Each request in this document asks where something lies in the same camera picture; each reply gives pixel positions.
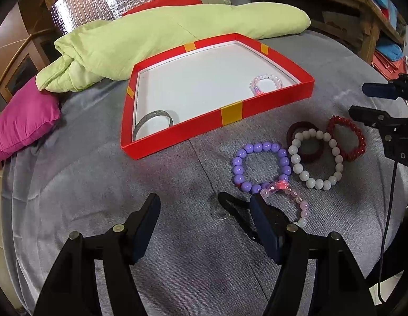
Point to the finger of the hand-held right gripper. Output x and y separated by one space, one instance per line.
382 89
365 114

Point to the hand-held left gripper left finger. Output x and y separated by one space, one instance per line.
146 228

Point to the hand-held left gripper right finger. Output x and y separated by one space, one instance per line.
261 223

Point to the dark maroon hair band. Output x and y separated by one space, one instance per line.
291 131

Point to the red cardboard box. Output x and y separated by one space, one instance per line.
190 135

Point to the wooden shelf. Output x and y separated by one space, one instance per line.
365 16

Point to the silver bangle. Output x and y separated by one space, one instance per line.
138 126

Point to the magenta pillow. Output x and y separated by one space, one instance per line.
22 118

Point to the light green blanket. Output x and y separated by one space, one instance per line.
158 39

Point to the wooden cabinet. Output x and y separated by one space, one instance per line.
22 39

